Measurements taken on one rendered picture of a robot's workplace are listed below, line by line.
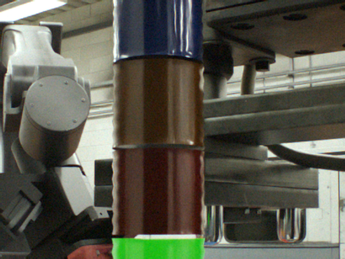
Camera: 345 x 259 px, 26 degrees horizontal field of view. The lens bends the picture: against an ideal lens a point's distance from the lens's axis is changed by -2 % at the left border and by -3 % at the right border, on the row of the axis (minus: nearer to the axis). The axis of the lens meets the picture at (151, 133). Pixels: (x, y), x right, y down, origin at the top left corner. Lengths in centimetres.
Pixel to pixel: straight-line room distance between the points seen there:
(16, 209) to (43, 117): 8
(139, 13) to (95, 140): 978
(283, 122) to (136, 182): 24
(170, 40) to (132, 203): 7
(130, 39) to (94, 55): 1001
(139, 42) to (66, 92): 36
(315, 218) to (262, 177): 512
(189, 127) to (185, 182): 2
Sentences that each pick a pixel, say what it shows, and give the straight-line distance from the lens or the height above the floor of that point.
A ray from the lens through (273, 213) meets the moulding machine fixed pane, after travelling 590.
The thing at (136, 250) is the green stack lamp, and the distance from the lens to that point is 29.
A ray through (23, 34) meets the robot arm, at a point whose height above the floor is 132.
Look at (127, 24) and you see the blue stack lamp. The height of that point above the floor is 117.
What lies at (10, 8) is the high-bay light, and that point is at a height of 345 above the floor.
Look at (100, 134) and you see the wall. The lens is 1002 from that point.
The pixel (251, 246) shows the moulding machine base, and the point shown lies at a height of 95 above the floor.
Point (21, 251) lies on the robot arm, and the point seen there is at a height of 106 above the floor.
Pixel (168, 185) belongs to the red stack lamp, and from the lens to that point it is 29.
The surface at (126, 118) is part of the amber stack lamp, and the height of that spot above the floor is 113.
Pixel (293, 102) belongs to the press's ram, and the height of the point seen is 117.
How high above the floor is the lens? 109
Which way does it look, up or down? 7 degrees up
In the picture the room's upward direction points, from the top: straight up
